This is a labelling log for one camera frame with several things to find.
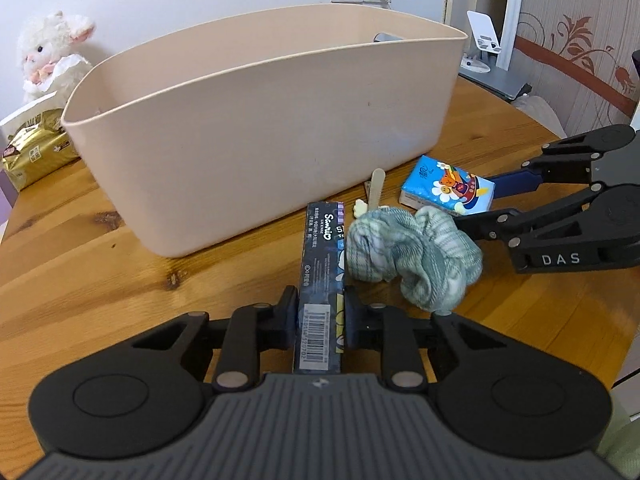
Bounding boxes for small cream hair clip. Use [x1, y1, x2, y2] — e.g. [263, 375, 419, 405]
[353, 199, 392, 219]

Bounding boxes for white plush sheep toy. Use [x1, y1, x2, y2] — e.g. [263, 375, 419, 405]
[17, 10, 97, 104]

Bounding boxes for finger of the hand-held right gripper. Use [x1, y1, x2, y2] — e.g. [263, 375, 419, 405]
[454, 184, 609, 252]
[486, 124, 640, 199]

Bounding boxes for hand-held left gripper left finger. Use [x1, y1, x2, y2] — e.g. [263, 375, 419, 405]
[132, 285, 300, 394]

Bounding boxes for gold foil snack packet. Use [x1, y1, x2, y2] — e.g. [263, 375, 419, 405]
[1, 121, 82, 192]

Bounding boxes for white phone stand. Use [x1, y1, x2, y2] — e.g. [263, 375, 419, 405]
[460, 10, 503, 73]

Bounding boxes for green checked cloth scrunchie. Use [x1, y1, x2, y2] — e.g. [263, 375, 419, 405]
[346, 207, 484, 312]

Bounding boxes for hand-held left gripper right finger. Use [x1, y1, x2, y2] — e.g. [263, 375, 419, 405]
[343, 286, 507, 394]

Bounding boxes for wooden flat stick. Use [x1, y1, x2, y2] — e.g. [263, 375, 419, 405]
[367, 169, 387, 210]

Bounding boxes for blue cartoon tissue pack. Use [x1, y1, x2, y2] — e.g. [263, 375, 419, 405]
[399, 155, 496, 217]

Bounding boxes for pale green cloth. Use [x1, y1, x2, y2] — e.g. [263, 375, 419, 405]
[596, 408, 640, 480]

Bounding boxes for black printed cardboard box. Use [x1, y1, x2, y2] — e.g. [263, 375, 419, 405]
[292, 200, 348, 375]

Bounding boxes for grey laptop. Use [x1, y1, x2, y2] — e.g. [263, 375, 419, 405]
[458, 66, 533, 102]

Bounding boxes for pink plastic storage bin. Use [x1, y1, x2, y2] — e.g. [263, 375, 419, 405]
[61, 3, 470, 259]

